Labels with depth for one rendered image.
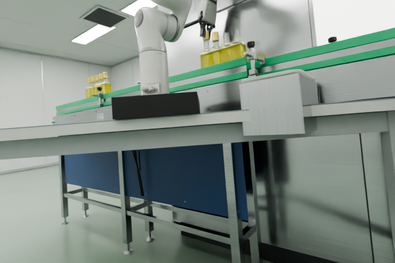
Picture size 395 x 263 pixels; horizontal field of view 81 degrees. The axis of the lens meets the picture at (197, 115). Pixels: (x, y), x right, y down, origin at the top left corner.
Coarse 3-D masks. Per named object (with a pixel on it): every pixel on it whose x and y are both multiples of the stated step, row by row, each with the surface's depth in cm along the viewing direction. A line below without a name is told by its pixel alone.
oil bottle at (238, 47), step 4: (236, 40) 104; (240, 40) 103; (232, 44) 105; (236, 44) 104; (240, 44) 103; (244, 44) 105; (232, 48) 105; (236, 48) 104; (240, 48) 103; (244, 48) 105; (232, 52) 105; (236, 52) 104; (240, 52) 103; (232, 56) 105; (236, 56) 104; (240, 56) 103; (244, 56) 104
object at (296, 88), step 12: (240, 84) 69; (252, 84) 67; (264, 84) 64; (276, 84) 62; (288, 84) 61; (300, 84) 59; (312, 84) 71; (240, 96) 69; (252, 96) 67; (264, 96) 65; (276, 96) 62; (288, 96) 61; (300, 96) 59; (312, 96) 69; (252, 108) 67
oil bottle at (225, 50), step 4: (224, 44) 108; (228, 44) 107; (220, 48) 109; (224, 48) 108; (228, 48) 106; (220, 52) 109; (224, 52) 108; (228, 52) 106; (220, 56) 109; (224, 56) 108; (228, 56) 106; (224, 60) 108; (228, 60) 107
